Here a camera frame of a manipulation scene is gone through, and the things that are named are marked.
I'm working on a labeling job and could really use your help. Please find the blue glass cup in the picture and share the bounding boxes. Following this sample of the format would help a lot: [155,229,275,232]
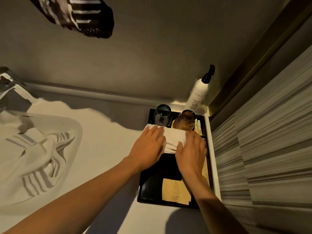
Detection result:
[153,104,172,127]

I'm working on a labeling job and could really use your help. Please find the dark patterned hanging garment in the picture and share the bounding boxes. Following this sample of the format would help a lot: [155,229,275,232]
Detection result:
[27,0,115,39]

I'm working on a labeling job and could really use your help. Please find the black tray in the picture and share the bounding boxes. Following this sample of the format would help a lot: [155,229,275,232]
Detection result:
[137,108,215,209]

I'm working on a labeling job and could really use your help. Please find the person's left hand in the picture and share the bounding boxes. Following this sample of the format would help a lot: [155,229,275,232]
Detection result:
[128,125,166,172]

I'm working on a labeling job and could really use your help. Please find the chrome faucet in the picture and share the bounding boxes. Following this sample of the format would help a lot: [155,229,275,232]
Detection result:
[0,67,34,105]

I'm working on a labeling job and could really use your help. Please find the amber ribbed glass cup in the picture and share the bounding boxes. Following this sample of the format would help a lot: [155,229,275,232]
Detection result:
[173,109,197,131]

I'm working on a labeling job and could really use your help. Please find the square kraft paper packet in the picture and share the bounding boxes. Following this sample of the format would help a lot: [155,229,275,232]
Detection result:
[162,178,192,206]

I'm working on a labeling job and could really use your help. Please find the person's right hand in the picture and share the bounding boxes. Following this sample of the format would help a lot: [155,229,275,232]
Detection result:
[175,131,208,183]

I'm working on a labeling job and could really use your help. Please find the white pump bottle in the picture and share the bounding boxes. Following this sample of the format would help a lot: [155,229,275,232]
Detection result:
[184,64,215,111]

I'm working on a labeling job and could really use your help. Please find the person's left forearm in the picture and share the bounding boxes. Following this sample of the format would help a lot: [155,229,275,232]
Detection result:
[4,157,142,234]

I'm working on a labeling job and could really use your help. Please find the person's right forearm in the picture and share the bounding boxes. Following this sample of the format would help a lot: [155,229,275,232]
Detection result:
[185,175,249,234]

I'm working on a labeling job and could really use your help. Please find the small striped white towel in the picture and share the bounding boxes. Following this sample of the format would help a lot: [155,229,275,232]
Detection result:
[144,123,188,154]

